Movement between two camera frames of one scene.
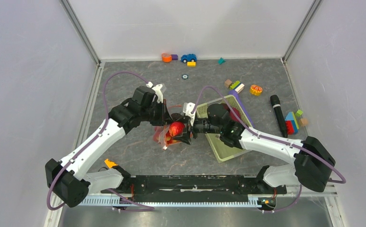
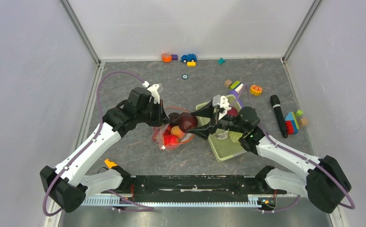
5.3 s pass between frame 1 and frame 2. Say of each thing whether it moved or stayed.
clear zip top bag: stayed
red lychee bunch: stayed
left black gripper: stayed
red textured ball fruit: moved
